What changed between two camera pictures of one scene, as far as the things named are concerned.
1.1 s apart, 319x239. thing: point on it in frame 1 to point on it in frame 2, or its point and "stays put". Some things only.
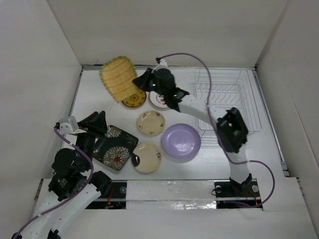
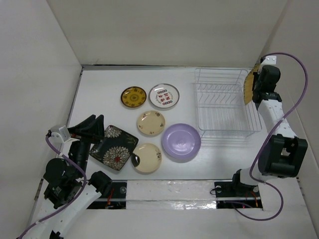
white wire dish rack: x=223 y=89 stays put
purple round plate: x=181 y=141 stays put
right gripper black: x=142 y=81 to x=256 y=75
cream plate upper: x=151 y=122 stays put
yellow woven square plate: x=117 y=74 to x=248 y=86
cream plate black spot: x=150 y=158 stays put
